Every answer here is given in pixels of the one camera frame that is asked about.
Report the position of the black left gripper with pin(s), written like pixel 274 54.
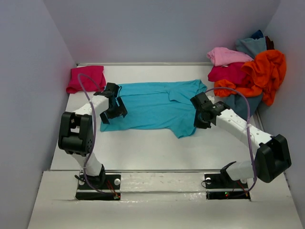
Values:
pixel 121 110

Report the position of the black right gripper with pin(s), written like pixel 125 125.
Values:
pixel 198 124

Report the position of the turquoise t-shirt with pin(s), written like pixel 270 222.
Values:
pixel 158 105

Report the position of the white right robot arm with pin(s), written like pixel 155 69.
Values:
pixel 269 155

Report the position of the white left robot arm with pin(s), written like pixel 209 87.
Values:
pixel 78 131

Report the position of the slate blue t-shirt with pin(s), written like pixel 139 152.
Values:
pixel 238 104

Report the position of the folded magenta t-shirt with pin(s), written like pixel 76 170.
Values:
pixel 92 79

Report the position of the magenta t-shirt in pile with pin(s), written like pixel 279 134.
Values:
pixel 231 72

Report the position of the pink t-shirt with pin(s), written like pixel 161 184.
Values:
pixel 221 56

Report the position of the orange t-shirt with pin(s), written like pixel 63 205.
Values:
pixel 263 76

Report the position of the grey-blue t-shirt at back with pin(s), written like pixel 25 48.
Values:
pixel 250 46

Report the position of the maroon t-shirt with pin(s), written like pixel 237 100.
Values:
pixel 269 43

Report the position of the dark blue t-shirt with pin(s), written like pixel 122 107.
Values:
pixel 257 35

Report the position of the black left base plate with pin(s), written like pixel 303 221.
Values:
pixel 110 190

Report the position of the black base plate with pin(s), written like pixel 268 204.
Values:
pixel 217 188
pixel 110 190

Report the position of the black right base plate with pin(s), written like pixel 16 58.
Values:
pixel 217 188

